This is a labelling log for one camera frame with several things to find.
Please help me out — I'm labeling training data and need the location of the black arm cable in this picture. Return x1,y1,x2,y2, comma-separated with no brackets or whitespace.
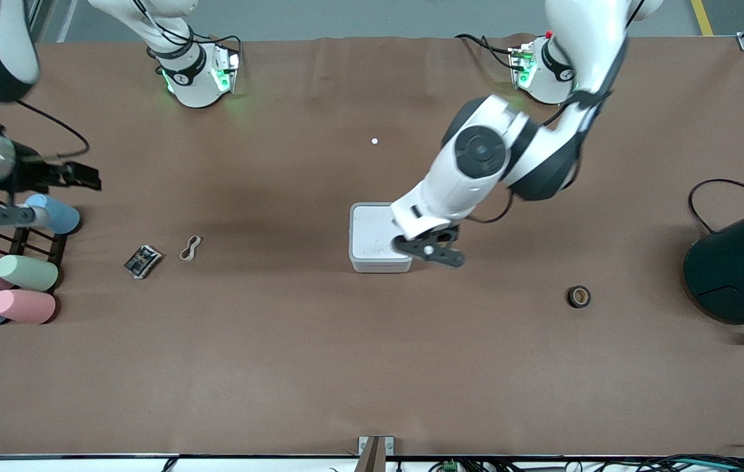
14,98,90,161
467,0,648,225

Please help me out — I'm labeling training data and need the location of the black appliance cable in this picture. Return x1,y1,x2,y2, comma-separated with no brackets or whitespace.
688,178,744,235

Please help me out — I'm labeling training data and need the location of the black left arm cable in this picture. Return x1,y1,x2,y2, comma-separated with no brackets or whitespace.
467,0,648,225

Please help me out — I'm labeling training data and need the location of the metal table edge bracket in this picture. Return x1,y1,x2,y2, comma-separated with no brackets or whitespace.
358,436,395,472

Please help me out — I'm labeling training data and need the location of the white lidded trash bin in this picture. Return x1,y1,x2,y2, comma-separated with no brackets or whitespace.
349,203,413,274

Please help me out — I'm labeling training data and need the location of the black cable bundle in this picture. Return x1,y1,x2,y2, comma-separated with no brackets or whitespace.
398,446,744,472

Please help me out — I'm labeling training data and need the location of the black snack wrapper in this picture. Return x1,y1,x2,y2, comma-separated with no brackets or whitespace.
124,245,163,280

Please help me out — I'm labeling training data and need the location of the green plastic cup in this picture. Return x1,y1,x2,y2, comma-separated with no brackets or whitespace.
0,255,59,292

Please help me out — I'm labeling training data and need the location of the black base cable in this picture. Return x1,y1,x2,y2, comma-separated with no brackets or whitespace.
149,29,243,66
456,33,523,69

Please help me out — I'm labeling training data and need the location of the brown table cover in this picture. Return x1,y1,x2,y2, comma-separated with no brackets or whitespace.
0,36,744,458

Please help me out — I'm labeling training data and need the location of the green-lit base connector box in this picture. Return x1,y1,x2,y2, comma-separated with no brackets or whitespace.
213,47,240,94
509,41,538,89

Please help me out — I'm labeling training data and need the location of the black cup rack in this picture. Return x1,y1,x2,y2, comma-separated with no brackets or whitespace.
0,226,69,292

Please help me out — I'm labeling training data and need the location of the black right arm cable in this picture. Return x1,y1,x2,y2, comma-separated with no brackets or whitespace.
14,98,90,161

